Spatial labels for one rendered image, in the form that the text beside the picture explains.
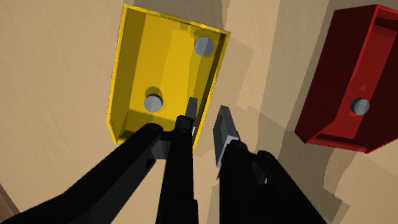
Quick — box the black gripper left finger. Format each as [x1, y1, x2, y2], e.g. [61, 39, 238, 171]
[0, 97, 199, 224]

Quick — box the yellow bin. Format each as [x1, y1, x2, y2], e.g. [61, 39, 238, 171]
[106, 3, 231, 151]

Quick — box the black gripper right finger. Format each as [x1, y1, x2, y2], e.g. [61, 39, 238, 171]
[213, 105, 327, 224]

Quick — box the grey steel disc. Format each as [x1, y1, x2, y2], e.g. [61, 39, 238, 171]
[350, 97, 370, 115]
[144, 94, 163, 113]
[194, 36, 214, 56]

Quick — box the red bin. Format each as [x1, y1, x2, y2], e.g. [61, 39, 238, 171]
[295, 4, 398, 154]

